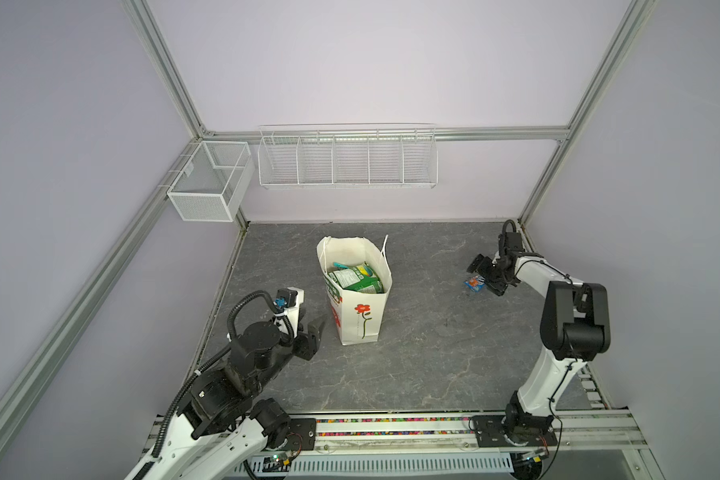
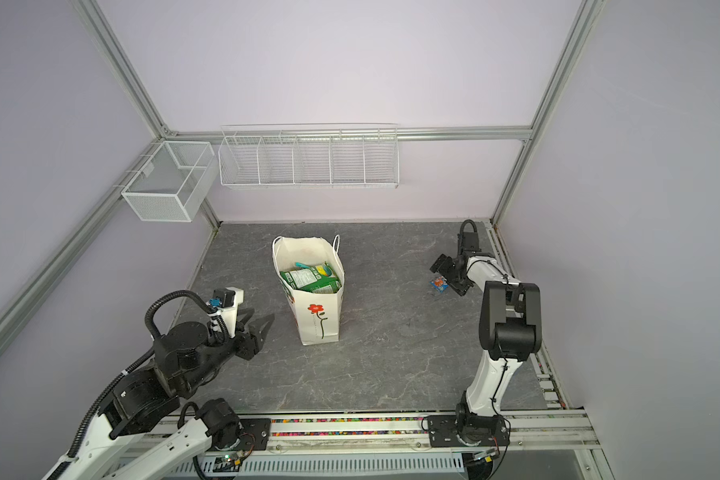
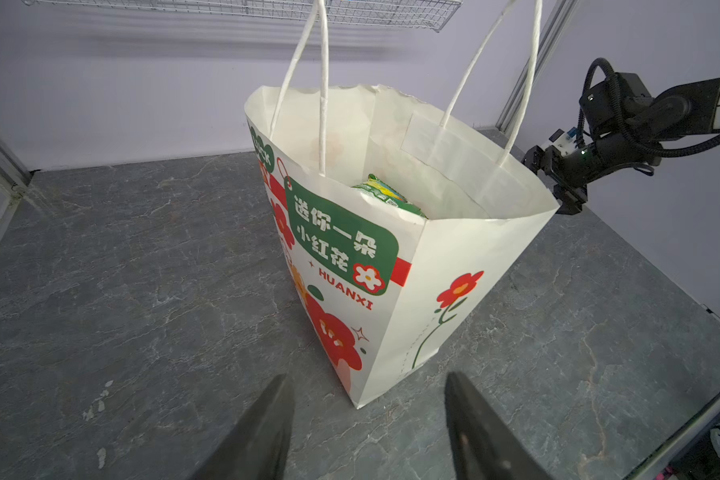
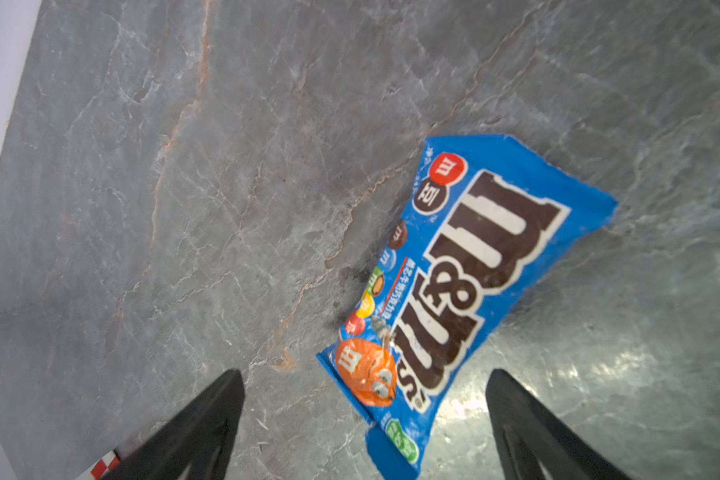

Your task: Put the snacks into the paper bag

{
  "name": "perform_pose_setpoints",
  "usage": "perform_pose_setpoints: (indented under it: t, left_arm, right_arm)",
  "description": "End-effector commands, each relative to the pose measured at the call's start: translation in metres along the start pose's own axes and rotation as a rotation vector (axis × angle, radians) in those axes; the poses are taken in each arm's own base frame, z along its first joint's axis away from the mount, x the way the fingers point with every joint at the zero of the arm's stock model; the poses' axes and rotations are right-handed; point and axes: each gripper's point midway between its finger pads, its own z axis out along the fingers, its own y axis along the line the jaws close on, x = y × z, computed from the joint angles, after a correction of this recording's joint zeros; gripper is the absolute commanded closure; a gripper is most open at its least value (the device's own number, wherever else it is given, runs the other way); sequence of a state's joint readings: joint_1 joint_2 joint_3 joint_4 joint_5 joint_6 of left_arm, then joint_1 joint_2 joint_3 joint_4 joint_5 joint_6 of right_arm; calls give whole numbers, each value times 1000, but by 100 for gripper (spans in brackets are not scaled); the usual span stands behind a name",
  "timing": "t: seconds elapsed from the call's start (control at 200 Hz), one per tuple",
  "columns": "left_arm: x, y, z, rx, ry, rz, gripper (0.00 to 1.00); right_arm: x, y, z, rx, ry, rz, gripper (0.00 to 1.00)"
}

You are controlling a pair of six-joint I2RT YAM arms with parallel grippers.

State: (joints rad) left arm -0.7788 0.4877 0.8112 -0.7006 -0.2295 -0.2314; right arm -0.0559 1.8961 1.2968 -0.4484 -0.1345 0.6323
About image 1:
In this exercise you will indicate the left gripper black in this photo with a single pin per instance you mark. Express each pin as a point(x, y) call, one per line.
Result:
point(311, 342)

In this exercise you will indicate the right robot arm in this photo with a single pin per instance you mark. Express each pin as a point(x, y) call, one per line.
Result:
point(574, 328)

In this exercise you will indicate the white floral paper bag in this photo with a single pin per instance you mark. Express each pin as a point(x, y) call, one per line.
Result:
point(358, 316)

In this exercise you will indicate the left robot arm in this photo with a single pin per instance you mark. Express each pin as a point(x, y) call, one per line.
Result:
point(218, 421)

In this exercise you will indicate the blue M&M's packet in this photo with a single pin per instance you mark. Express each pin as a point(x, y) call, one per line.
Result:
point(475, 283)

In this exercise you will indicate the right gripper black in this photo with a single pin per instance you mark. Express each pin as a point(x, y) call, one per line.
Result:
point(498, 287)

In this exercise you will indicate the long white wire basket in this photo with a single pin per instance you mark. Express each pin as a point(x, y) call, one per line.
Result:
point(381, 155)

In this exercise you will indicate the green Fox's spring tea bag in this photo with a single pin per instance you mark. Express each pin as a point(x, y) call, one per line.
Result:
point(360, 278)

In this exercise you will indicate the small white mesh basket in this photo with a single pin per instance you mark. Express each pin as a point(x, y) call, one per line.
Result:
point(212, 183)

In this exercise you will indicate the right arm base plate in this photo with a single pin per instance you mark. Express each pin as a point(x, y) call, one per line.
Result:
point(495, 430)

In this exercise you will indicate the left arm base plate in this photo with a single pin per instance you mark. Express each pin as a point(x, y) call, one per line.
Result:
point(301, 435)

